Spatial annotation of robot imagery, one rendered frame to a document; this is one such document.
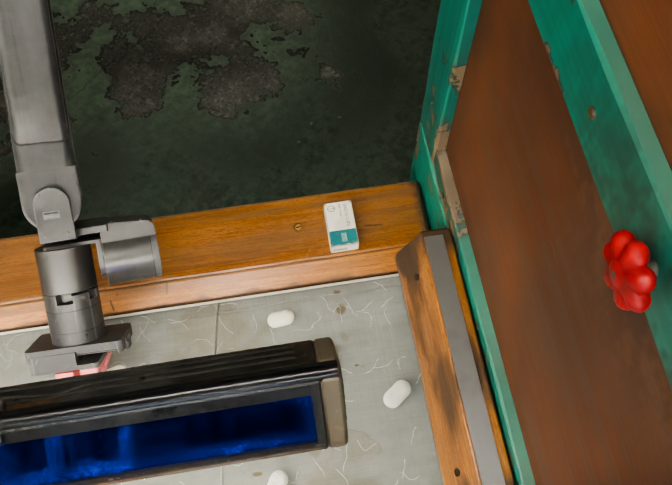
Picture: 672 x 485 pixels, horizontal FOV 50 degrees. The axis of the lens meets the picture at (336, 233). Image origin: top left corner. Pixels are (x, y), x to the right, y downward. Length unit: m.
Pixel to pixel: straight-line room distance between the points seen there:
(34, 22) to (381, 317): 0.50
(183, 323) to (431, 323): 0.31
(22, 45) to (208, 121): 1.21
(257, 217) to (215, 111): 1.07
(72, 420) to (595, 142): 0.37
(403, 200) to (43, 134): 0.44
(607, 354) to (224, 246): 0.54
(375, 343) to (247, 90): 1.23
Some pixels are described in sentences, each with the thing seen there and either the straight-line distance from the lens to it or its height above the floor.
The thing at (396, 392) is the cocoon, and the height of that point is 0.76.
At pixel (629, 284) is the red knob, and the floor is 1.25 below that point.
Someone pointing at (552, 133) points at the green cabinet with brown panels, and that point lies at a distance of 0.54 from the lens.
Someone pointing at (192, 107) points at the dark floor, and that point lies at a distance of 2.00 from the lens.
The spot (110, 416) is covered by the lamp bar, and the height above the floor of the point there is 1.11.
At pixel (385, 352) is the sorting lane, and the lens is 0.89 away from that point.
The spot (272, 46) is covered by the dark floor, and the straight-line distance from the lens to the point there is 2.10.
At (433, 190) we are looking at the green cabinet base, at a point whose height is 0.82.
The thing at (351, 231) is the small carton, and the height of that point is 0.79.
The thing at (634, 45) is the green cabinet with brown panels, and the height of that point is 1.28.
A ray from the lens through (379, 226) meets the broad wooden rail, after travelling 0.92.
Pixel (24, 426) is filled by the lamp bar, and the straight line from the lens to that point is 0.53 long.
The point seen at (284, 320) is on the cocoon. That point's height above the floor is 0.76.
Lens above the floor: 1.59
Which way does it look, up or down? 64 degrees down
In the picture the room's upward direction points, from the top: straight up
